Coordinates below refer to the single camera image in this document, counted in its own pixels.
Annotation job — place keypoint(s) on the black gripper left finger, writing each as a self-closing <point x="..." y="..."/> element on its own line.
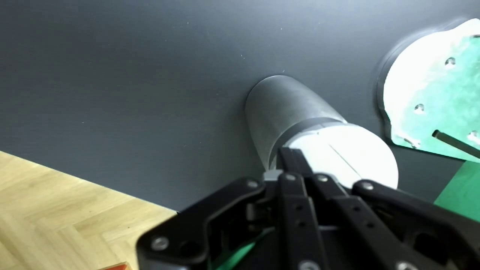
<point x="294" y="220"/>

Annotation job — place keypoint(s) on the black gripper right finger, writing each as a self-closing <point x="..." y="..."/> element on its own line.
<point x="399" y="226"/>

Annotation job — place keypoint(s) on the green fabric backdrop curtain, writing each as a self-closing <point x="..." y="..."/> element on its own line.
<point x="462" y="193"/>

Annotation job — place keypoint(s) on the silver bolt on plate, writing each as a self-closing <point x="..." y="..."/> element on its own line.
<point x="450" y="61"/>
<point x="419" y="107"/>

